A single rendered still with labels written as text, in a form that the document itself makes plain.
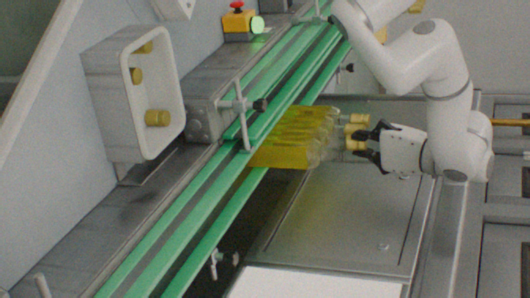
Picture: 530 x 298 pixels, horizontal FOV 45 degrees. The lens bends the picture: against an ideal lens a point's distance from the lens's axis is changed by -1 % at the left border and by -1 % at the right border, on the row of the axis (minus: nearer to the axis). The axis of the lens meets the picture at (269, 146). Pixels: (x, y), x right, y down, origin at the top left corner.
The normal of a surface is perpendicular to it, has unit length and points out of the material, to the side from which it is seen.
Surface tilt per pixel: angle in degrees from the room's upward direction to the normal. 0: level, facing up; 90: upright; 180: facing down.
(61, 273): 90
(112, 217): 90
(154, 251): 90
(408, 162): 106
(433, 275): 90
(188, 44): 0
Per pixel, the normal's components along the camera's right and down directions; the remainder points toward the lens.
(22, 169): 0.94, 0.04
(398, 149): -0.59, 0.38
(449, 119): -0.38, 0.20
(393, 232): -0.14, -0.89
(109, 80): -0.33, 0.46
